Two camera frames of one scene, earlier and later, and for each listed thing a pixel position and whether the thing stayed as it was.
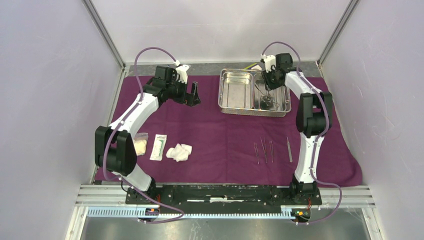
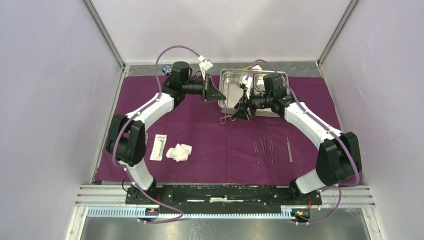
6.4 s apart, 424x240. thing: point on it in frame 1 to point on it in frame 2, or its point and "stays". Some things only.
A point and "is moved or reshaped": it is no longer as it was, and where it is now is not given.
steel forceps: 290,153 stays
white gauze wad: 180,152 stays
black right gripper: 268,85 to 240,113
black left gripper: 191,99 to 209,92
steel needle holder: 264,149 stays
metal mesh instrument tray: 243,92 stays
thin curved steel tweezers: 271,144 stays
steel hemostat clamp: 268,99 is moved or reshaped
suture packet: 158,147 stays
